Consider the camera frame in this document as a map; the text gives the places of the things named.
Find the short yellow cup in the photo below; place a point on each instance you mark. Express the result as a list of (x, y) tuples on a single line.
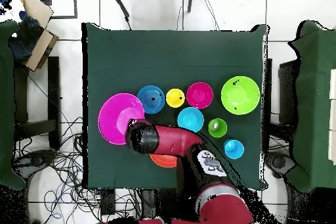
[(174, 99)]

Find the dark blue bowl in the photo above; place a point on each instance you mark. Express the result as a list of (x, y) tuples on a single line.
[(145, 106)]

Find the large pink bowl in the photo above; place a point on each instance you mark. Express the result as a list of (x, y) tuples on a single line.
[(113, 116)]

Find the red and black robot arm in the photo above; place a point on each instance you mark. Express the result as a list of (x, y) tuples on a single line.
[(173, 140)]

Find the stack of white boxes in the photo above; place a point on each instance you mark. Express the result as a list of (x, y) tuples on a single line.
[(333, 116)]

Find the small light blue bowl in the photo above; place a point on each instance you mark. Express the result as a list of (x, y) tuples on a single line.
[(190, 120)]

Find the small red bowl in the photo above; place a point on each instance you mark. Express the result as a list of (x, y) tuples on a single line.
[(199, 95)]

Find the dark green table cloth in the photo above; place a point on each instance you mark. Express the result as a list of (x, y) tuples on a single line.
[(170, 63)]

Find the orange bowl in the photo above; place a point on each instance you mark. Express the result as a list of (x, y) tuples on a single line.
[(164, 161)]

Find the green cup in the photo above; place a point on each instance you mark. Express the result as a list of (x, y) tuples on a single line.
[(221, 129)]

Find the large green bowl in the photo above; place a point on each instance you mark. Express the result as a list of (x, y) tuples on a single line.
[(240, 95)]

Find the blue cup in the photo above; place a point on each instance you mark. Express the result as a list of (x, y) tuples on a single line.
[(236, 151)]

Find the black tripod leg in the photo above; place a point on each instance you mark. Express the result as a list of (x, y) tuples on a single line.
[(190, 0), (120, 3)]

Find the black chair base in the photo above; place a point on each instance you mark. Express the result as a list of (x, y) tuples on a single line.
[(279, 162), (34, 159)]

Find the cardboard box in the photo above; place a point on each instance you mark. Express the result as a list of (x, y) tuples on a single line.
[(39, 48)]

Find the green cloth side table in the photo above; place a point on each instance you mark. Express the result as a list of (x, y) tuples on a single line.
[(5, 103), (315, 103)]

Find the dark blue cloth bag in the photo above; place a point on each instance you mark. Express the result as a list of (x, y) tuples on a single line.
[(26, 40)]

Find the black bench frame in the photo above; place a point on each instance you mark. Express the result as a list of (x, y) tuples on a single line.
[(53, 90)]

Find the black square frame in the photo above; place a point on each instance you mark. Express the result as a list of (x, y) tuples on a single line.
[(65, 17)]

